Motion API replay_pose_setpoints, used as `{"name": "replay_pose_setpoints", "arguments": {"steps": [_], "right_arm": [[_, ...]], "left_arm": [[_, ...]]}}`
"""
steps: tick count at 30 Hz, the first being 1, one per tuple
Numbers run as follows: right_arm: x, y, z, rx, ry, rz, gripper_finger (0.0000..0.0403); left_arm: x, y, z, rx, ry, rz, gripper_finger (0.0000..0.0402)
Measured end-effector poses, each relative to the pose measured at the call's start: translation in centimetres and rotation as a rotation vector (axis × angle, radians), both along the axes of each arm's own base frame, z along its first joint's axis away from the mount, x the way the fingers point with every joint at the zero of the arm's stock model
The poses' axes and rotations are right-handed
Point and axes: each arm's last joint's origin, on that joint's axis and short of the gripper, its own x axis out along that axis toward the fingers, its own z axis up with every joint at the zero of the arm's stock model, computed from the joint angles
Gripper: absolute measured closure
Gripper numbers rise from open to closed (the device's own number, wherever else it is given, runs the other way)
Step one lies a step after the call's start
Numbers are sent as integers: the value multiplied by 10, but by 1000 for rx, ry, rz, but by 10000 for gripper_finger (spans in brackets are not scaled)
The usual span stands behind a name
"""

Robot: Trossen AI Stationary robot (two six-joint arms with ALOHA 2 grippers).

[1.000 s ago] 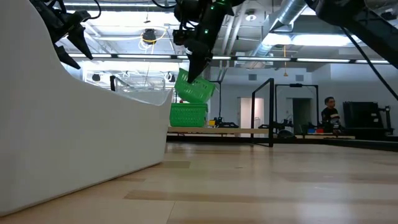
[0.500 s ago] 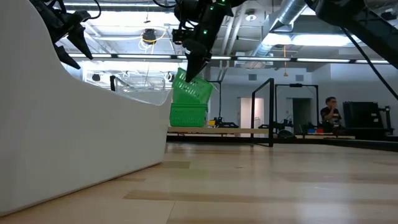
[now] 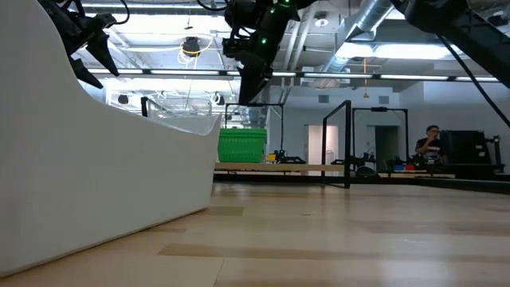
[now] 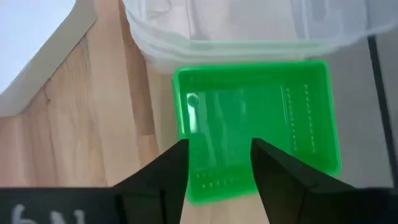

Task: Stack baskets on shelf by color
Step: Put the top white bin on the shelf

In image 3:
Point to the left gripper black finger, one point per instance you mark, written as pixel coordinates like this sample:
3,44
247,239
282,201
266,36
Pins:
104,52
85,73

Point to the green plastic basket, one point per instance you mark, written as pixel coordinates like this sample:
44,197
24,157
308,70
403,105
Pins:
241,130
241,134
241,149

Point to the white plastic basket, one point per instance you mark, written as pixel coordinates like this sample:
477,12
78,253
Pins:
99,179

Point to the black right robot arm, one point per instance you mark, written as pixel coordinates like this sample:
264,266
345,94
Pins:
458,24

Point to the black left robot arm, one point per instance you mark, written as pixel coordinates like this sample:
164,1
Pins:
49,5

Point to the wooden shelf with black legs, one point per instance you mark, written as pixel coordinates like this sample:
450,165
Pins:
279,167

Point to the long ceiling light strip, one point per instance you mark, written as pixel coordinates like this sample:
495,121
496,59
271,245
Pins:
338,75

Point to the person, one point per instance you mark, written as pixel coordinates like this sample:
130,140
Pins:
429,145

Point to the black cabinet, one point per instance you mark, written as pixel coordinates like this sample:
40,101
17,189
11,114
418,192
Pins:
464,147

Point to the black background rig frame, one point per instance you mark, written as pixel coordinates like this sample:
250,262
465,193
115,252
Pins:
281,131
406,135

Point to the black overhead camera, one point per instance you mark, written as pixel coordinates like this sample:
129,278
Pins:
191,45

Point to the slanted silver ventilation duct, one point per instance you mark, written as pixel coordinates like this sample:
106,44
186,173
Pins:
366,20

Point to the black aluminium table frame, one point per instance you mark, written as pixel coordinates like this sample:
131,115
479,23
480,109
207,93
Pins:
438,183

